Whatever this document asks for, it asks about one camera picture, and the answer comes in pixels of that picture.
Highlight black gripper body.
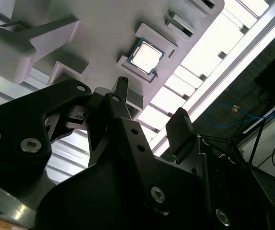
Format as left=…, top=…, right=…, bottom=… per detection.
left=35, top=153, right=210, bottom=230

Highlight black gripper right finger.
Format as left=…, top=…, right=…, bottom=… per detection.
left=165, top=107, right=275, bottom=230

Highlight silver CPU green edge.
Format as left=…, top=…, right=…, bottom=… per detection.
left=127, top=37, right=165, bottom=76

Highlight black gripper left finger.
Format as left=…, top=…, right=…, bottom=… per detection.
left=0, top=76, right=173, bottom=216

